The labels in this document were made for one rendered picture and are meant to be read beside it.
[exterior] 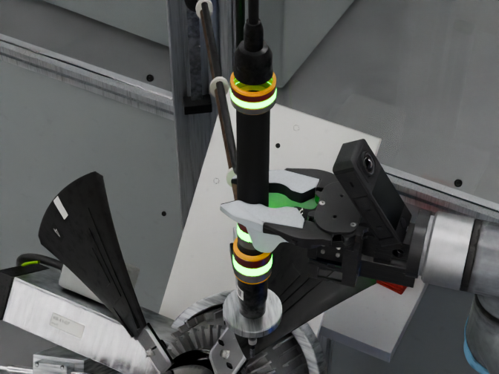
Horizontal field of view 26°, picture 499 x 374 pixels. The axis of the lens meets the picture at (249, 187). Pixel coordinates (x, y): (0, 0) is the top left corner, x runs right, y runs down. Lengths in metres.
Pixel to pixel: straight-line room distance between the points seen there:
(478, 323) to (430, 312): 1.15
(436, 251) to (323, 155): 0.59
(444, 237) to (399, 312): 0.97
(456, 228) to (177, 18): 0.87
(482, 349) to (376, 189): 0.22
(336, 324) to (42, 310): 0.58
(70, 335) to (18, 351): 1.38
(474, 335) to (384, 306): 0.88
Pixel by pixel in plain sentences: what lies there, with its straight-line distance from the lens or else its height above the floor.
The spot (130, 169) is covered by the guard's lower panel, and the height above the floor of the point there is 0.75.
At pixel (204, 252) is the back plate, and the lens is 1.72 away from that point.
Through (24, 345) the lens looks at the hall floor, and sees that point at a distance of 3.10.
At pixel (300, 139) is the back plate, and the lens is 1.66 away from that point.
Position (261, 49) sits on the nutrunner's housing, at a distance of 0.99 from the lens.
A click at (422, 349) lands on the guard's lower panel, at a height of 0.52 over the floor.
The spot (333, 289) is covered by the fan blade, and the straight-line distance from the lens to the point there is 1.37.
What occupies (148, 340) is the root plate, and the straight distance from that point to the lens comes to 1.53.
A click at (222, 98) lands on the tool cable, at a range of 1.39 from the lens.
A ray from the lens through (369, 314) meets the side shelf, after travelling 2.04.
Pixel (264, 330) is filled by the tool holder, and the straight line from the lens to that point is 1.26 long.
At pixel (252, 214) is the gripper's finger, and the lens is 1.10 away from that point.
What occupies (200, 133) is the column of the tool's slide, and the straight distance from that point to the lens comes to 2.01.
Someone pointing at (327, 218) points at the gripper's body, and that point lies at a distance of 1.10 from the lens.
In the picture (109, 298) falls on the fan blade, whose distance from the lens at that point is 1.56.
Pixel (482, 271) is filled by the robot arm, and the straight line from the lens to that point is 1.09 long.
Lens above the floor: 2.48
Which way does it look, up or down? 46 degrees down
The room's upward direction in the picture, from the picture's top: straight up
